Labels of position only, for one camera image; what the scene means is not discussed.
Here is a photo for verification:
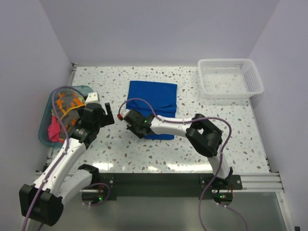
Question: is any blue towel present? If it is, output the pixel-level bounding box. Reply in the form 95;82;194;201
126;80;178;141

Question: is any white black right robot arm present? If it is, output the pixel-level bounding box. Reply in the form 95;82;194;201
117;109;233;189

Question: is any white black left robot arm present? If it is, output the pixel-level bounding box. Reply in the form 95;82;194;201
19;92;114;230

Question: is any pink towel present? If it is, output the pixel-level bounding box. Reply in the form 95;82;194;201
48;115;61;142

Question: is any teal plastic bin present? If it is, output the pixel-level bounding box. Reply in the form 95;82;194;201
38;85;93;148

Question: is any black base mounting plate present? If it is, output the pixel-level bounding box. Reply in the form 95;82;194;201
100;173;243;202

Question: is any white plastic mesh basket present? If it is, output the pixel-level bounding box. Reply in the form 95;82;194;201
198;59;264;99

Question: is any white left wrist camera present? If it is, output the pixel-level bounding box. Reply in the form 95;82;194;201
85;92;100;105

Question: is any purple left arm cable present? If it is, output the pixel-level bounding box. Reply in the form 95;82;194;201
23;86;112;231

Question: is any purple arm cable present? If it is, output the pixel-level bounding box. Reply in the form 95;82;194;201
118;98;248;231
23;86;112;231

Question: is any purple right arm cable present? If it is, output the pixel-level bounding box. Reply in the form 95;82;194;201
118;98;248;231

